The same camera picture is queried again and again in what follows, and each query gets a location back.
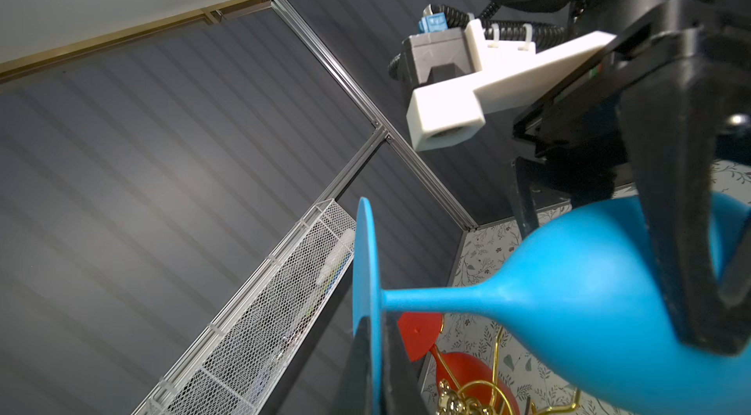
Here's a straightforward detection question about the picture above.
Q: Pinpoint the white marker in basket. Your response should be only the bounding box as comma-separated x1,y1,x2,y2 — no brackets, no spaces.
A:
316,228,355,286

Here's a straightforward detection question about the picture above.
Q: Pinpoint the red wine glass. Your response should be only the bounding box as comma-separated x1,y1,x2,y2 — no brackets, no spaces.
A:
397,313,520,414

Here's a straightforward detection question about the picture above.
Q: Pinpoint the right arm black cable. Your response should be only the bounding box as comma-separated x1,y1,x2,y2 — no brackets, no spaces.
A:
386,2,573,82

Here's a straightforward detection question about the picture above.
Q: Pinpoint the blue wine glass front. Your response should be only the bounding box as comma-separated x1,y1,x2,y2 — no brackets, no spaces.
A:
353,197,750,414

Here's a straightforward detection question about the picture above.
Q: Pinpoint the white mesh wall basket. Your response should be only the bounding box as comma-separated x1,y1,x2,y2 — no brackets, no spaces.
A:
135,199,356,414

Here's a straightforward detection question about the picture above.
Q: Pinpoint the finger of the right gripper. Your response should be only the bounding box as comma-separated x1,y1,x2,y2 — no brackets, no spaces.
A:
508,157,572,239
617,57,750,356

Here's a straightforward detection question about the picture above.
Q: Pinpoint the gold wire glass rack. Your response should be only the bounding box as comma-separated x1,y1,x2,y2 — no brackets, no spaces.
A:
430,327,582,414

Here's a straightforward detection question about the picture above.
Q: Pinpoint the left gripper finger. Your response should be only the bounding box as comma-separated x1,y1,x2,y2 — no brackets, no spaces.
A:
331,315,428,415

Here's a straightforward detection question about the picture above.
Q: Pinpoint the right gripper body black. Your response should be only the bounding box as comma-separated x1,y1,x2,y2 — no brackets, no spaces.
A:
514,0,750,203

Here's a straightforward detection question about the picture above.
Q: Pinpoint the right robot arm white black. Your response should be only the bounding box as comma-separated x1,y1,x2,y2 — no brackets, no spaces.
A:
490,0,750,356

